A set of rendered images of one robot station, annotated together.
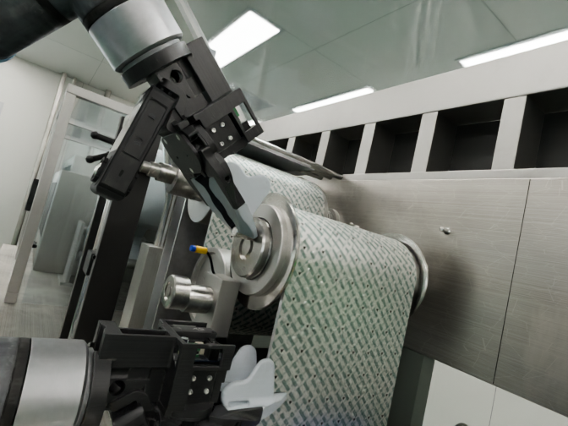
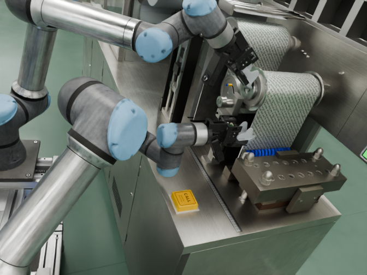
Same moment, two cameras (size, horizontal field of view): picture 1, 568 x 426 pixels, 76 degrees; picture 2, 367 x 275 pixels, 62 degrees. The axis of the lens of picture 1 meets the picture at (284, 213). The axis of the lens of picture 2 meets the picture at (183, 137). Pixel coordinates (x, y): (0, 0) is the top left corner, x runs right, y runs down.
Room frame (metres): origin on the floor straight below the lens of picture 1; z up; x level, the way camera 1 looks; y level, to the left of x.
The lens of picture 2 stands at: (-0.54, 0.12, 1.65)
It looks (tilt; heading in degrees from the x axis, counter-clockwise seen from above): 34 degrees down; 4
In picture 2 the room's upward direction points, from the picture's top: 16 degrees clockwise
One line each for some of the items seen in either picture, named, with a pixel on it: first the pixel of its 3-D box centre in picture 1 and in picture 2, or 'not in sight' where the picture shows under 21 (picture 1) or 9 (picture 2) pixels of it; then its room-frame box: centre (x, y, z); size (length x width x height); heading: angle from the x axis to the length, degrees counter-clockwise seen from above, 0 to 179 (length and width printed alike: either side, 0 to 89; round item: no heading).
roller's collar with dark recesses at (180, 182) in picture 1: (188, 180); not in sight; (0.65, 0.18, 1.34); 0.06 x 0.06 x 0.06; 35
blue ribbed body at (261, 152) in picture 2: not in sight; (268, 153); (0.46, -0.13, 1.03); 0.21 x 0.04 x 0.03; 125
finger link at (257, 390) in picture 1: (260, 385); (248, 134); (0.39, -0.02, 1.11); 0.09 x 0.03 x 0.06; 123
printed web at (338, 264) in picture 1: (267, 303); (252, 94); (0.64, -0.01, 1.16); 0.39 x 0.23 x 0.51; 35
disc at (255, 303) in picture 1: (261, 249); (252, 88); (0.46, 0.02, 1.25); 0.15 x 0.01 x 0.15; 35
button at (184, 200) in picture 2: not in sight; (184, 200); (0.20, 0.12, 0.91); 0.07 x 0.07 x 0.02; 35
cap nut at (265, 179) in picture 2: not in sight; (267, 177); (0.28, -0.11, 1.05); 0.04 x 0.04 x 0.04
